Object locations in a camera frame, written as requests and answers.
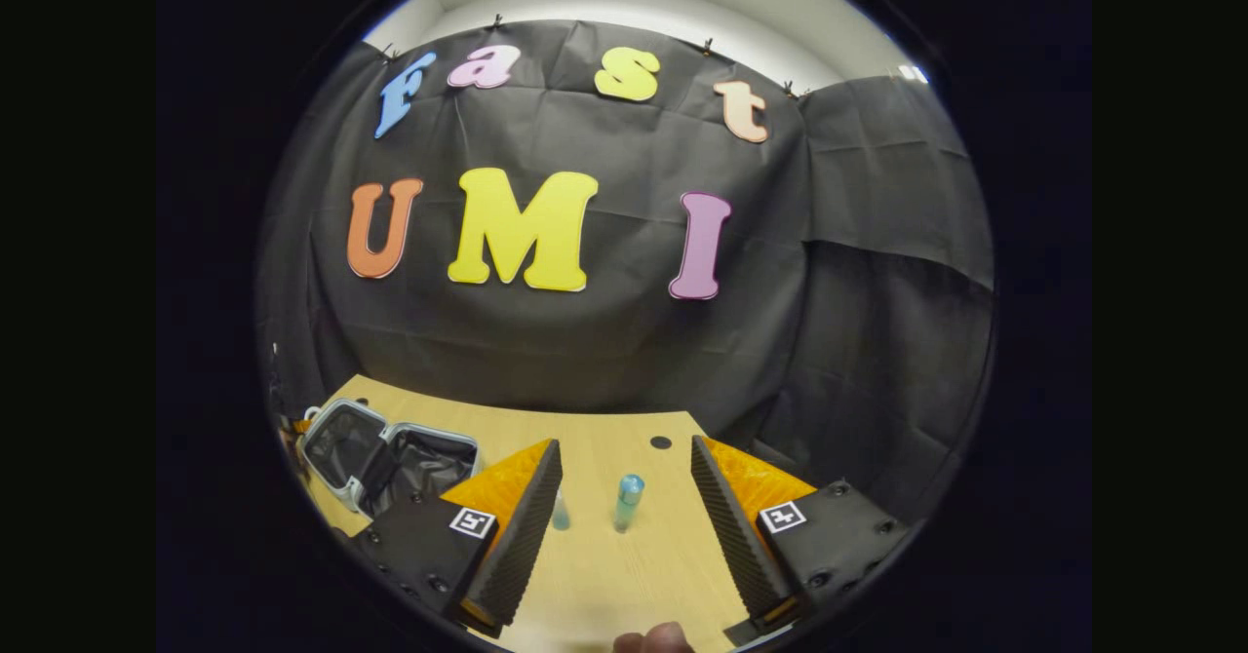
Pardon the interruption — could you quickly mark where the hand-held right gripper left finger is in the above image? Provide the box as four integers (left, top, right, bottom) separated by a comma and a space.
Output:
346, 439, 565, 639

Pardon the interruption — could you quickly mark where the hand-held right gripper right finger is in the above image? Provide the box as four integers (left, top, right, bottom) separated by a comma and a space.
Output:
690, 436, 913, 634

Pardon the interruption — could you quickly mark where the green bottle with blue cap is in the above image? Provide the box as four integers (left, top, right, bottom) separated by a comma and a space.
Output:
612, 474, 646, 534

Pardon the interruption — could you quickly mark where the light blue suitcase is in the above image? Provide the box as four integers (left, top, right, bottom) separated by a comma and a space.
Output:
295, 397, 486, 520

